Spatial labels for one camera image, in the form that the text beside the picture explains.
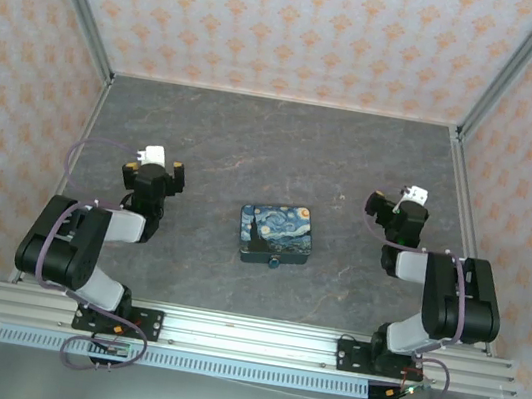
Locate starry night painted tin box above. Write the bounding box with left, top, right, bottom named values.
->
left=232, top=196, right=319, bottom=274

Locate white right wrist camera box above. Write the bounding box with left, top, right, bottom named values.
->
left=396, top=182, right=431, bottom=209

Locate aluminium table side rail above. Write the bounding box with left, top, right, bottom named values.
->
left=8, top=62, right=117, bottom=294
left=416, top=127, right=531, bottom=358

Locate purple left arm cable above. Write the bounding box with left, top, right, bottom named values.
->
left=20, top=131, right=179, bottom=379

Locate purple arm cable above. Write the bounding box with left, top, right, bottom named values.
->
left=20, top=131, right=179, bottom=379
left=333, top=194, right=479, bottom=399

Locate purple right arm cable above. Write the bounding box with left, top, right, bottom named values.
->
left=333, top=194, right=479, bottom=399

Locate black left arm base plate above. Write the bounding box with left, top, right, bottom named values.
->
left=70, top=297, right=166, bottom=344

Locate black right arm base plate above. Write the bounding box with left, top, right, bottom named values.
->
left=333, top=336, right=426, bottom=385

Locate small circuit board with wires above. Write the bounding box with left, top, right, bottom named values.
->
left=383, top=378, right=433, bottom=399
left=89, top=333, right=132, bottom=360

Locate horizontal aluminium base rail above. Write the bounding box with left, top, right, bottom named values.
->
left=0, top=276, right=524, bottom=399

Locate aluminium corner frame post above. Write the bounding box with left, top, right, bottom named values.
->
left=16, top=0, right=128, bottom=85
left=456, top=0, right=532, bottom=151

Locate white slotted cable duct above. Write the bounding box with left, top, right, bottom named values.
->
left=0, top=322, right=371, bottom=399

